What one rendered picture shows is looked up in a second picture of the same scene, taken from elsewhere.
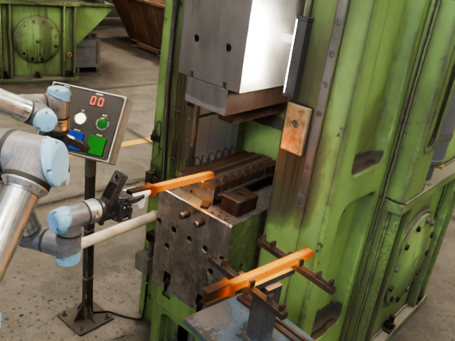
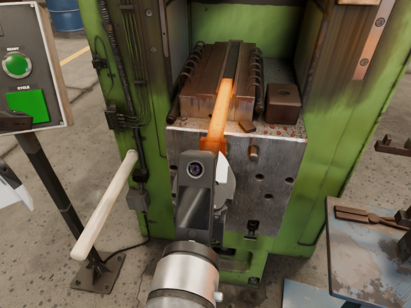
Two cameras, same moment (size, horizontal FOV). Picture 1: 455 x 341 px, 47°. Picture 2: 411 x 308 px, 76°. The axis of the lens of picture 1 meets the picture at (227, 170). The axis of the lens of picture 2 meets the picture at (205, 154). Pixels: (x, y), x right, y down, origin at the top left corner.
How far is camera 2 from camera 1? 1.44 m
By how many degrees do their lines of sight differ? 30
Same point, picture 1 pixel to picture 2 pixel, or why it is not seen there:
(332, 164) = not seen: outside the picture
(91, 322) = (109, 272)
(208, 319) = (351, 270)
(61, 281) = (48, 249)
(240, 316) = (366, 240)
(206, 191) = (238, 108)
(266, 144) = (224, 28)
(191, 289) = (238, 219)
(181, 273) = not seen: hidden behind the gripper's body
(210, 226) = (269, 150)
